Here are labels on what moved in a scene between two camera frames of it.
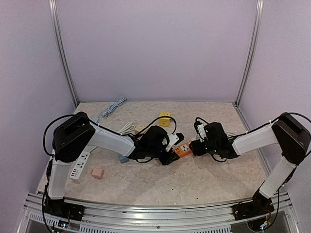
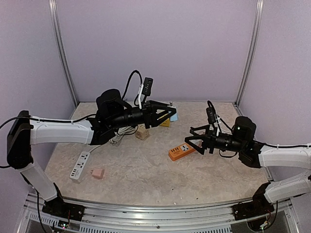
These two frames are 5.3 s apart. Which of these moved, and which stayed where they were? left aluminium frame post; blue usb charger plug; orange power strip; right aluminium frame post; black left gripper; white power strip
Moved: black left gripper; blue usb charger plug
Stayed: left aluminium frame post; right aluminium frame post; orange power strip; white power strip
